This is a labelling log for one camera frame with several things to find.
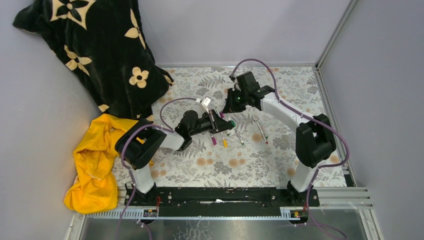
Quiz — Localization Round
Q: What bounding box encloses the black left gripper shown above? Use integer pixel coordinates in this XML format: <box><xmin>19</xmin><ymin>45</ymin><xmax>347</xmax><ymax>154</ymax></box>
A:
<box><xmin>188</xmin><ymin>109</ymin><xmax>234</xmax><ymax>138</ymax></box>

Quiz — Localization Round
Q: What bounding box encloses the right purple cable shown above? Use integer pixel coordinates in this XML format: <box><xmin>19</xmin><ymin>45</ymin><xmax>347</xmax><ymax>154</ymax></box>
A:
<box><xmin>230</xmin><ymin>58</ymin><xmax>351</xmax><ymax>240</ymax></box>

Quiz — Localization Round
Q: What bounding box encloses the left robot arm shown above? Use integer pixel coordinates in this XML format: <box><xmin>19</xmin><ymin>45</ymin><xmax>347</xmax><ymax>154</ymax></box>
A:
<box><xmin>115</xmin><ymin>110</ymin><xmax>234</xmax><ymax>206</ymax></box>

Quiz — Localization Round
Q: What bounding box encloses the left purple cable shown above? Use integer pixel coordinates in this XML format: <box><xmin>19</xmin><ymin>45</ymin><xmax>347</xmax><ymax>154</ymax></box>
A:
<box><xmin>114</xmin><ymin>97</ymin><xmax>203</xmax><ymax>240</ymax></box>

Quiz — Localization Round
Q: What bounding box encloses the purple cable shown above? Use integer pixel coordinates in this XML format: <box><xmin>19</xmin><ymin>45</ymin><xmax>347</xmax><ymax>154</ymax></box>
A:
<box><xmin>230</xmin><ymin>58</ymin><xmax>351</xmax><ymax>240</ymax></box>
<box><xmin>114</xmin><ymin>97</ymin><xmax>203</xmax><ymax>240</ymax></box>

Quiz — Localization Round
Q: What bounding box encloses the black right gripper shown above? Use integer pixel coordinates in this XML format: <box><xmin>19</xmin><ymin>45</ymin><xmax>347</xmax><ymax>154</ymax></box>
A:
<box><xmin>223</xmin><ymin>87</ymin><xmax>249</xmax><ymax>114</ymax></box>

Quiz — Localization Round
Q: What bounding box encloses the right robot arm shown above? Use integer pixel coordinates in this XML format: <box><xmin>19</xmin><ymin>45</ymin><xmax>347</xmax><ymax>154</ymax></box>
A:
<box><xmin>222</xmin><ymin>71</ymin><xmax>337</xmax><ymax>206</ymax></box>

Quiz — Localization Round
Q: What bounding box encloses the floral tablecloth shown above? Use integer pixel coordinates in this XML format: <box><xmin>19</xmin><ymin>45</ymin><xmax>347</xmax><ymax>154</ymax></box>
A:
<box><xmin>110</xmin><ymin>66</ymin><xmax>348</xmax><ymax>188</ymax></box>

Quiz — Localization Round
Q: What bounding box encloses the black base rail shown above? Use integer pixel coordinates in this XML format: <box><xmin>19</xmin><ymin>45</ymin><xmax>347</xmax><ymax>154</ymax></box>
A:
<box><xmin>123</xmin><ymin>185</ymin><xmax>320</xmax><ymax>218</ymax></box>

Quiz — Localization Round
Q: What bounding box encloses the black floral blanket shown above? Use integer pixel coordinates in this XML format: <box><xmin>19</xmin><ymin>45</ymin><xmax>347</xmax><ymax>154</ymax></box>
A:
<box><xmin>13</xmin><ymin>0</ymin><xmax>174</xmax><ymax>121</ymax></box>

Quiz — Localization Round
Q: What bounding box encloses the red cap pen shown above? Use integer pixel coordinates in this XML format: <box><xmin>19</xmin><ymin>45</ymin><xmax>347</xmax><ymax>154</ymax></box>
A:
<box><xmin>255</xmin><ymin>120</ymin><xmax>269</xmax><ymax>144</ymax></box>

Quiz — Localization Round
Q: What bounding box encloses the yellow cloth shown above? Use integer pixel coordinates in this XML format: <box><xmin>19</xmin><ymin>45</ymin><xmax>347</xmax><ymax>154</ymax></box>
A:
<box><xmin>63</xmin><ymin>114</ymin><xmax>137</xmax><ymax>214</ymax></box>

